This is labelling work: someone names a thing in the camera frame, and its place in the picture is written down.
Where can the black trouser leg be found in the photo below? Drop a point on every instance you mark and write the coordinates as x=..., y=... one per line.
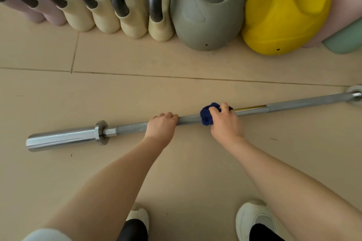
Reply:
x=263, y=233
x=133, y=231

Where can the dark blue cleaning cloth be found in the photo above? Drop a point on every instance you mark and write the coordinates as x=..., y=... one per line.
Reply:
x=206, y=117

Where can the person's right forearm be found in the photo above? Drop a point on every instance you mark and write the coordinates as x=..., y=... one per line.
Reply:
x=294, y=190

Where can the grey soft kettlebell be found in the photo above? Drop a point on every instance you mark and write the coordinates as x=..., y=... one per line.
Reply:
x=203, y=23

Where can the person's white left shoe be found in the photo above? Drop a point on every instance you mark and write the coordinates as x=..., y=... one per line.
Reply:
x=138, y=215

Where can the person's right fingers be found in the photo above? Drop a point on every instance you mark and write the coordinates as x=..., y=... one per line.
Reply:
x=224, y=108

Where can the person's white right shoe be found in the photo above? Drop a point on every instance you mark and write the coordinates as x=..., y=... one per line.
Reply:
x=249, y=215

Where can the yellow soft kettlebell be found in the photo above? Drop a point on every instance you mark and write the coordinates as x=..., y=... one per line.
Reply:
x=280, y=26

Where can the person's left hand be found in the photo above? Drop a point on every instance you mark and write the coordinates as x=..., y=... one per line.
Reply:
x=160, y=130

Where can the person's right hand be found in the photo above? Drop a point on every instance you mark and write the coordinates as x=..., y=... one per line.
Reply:
x=226, y=126

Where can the person's left fingers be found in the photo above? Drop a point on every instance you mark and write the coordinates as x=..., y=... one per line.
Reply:
x=166, y=118

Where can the black left trouser leg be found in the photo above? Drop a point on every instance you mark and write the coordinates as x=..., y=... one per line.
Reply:
x=133, y=231

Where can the silver steel barbell bar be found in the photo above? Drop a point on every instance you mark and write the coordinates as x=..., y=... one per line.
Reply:
x=62, y=137

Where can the pale green soft kettlebell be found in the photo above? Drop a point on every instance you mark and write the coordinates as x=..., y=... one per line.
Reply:
x=346, y=41

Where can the pink soft kettlebell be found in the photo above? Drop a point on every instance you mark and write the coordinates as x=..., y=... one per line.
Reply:
x=343, y=3

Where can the person's white shoe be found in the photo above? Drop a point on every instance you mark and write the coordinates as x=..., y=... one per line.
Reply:
x=138, y=215
x=249, y=215

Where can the person's left forearm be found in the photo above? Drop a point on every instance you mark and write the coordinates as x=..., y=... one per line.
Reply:
x=113, y=187

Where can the black right trouser leg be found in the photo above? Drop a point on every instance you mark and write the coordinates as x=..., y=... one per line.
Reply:
x=263, y=233

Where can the white shirt sleeve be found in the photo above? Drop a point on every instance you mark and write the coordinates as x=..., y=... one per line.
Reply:
x=48, y=235

